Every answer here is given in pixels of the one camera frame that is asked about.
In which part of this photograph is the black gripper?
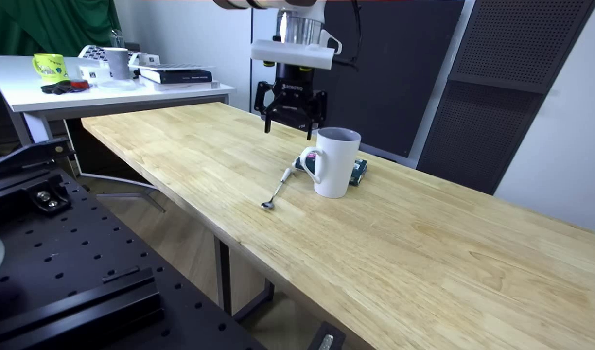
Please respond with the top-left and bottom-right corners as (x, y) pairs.
(252, 62), (328, 142)

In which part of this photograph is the white handled metal spoon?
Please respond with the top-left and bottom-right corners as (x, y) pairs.
(258, 155), (300, 212)

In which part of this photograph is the tall white mug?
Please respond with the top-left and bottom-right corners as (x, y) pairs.
(297, 126), (363, 200)

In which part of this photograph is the small teal card box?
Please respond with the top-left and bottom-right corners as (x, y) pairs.
(293, 153), (369, 188)

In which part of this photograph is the white object beside book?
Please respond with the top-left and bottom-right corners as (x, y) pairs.
(127, 50), (162, 70)

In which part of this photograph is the grey white mug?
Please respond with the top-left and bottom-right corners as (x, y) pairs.
(100, 44), (135, 81)

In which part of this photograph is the black table leg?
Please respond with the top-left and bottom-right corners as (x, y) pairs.
(211, 235), (275, 324)

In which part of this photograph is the small checkered white object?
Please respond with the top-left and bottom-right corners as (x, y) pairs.
(75, 43), (108, 66)

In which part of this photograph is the black perforated mat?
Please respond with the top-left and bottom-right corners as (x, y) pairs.
(415, 0), (595, 196)

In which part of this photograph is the yellow green tape roll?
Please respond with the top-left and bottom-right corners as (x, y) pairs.
(30, 52), (69, 83)

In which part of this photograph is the black perforated mounting board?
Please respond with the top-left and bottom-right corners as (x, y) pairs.
(0, 165), (265, 350)

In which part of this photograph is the green curtain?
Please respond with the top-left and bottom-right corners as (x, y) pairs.
(0, 0), (122, 58)

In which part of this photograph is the white side table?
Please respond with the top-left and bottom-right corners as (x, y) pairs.
(0, 52), (236, 148)

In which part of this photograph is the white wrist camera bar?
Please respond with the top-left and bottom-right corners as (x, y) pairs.
(248, 37), (337, 72)

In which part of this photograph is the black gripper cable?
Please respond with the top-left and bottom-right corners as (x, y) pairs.
(334, 0), (365, 72)

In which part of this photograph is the white partition frame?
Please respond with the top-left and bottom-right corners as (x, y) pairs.
(404, 0), (477, 169)

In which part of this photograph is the small black metal mount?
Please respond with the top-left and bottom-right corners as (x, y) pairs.
(28, 183), (73, 218)

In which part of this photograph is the black flat bracket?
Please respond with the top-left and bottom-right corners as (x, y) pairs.
(0, 136), (73, 181)

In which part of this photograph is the black rail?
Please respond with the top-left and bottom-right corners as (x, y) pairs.
(0, 266), (166, 350)

